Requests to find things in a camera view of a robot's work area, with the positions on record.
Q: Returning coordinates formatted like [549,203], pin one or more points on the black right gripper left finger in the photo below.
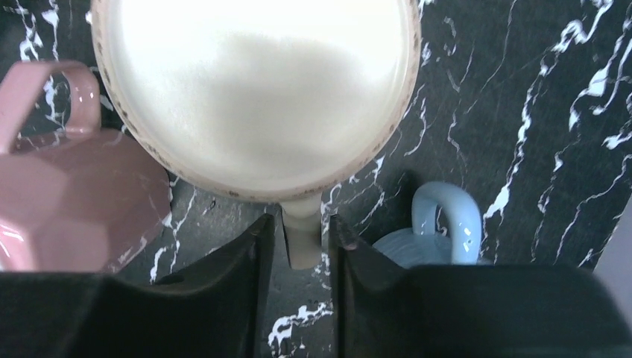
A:
[214,307]

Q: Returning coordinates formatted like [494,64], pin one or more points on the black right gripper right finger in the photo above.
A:
[384,310]

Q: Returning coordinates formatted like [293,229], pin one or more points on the cream speckled mug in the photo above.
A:
[268,101]

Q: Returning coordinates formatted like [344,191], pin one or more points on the light blue mug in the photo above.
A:
[446,229]

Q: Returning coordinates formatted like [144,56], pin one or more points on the pale pink faceted mug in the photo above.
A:
[86,198]

